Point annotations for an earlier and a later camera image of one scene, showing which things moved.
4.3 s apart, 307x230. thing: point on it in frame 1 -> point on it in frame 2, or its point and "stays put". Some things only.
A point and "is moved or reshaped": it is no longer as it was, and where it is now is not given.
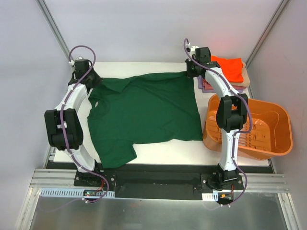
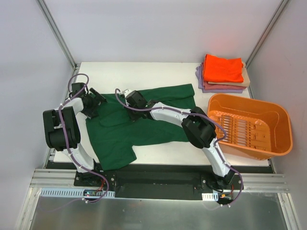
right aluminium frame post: x=266 y=32 stays put
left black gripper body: x=95 y=80 -> x=95 y=98
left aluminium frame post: x=54 y=29 stays put
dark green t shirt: x=146 y=108 is moved or reshaped
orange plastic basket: x=271 y=135 stays put
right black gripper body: x=191 y=70 -> x=132 y=115
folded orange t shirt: x=232 y=68 stays put
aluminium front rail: x=271 y=182 stays put
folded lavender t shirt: x=200 y=86 stays put
